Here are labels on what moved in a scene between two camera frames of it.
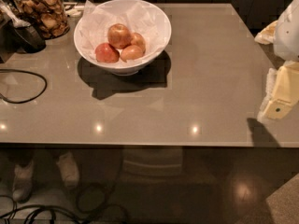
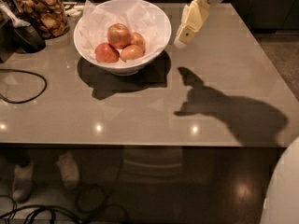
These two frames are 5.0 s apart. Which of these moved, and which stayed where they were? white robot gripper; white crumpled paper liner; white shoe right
Moved: white robot gripper
Stayed: white shoe right; white crumpled paper liner
